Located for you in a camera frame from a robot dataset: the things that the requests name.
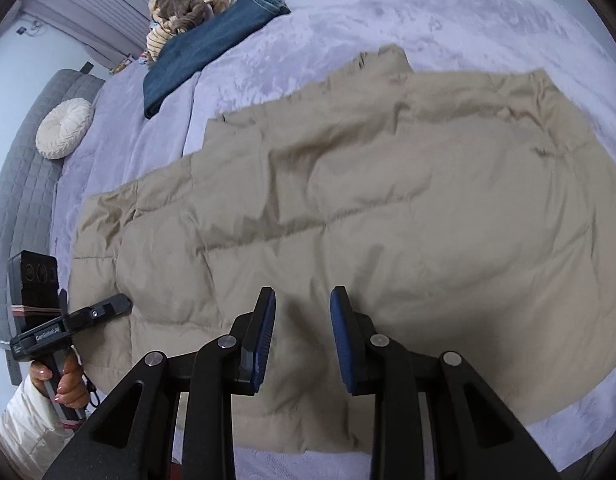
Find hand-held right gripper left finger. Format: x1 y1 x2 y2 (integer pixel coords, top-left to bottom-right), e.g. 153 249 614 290
52 286 277 480

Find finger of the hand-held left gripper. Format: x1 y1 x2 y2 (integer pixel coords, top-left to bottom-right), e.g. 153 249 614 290
58 287 133 335

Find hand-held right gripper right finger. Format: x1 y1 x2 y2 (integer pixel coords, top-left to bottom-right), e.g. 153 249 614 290
329 286 559 480

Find beige puffer jacket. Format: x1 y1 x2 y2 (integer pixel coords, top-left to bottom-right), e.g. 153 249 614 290
68 44 616 456

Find person's left forearm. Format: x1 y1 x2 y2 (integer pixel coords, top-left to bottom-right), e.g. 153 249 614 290
0 380 78 480

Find person's left hand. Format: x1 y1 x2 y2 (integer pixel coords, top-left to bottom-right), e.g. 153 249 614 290
29 350 91 409

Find grey quilted headboard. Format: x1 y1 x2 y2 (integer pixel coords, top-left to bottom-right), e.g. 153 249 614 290
0 67 106 343

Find round white cushion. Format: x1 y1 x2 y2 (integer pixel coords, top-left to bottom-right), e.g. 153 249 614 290
36 98 95 160

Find colourful small object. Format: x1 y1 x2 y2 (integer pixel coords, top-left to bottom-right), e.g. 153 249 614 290
110 55 148 73

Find white pleated curtain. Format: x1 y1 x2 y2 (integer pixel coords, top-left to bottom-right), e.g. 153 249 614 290
20 0 153 68

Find blue jeans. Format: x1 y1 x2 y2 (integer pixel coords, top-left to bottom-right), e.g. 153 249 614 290
142 0 292 121

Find brown furry garment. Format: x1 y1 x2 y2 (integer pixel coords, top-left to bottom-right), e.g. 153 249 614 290
148 0 211 36

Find lavender fleece blanket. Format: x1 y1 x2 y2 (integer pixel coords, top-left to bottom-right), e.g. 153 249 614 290
48 0 616 471

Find black wrist strap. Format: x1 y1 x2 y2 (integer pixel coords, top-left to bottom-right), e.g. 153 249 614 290
82 375 102 408

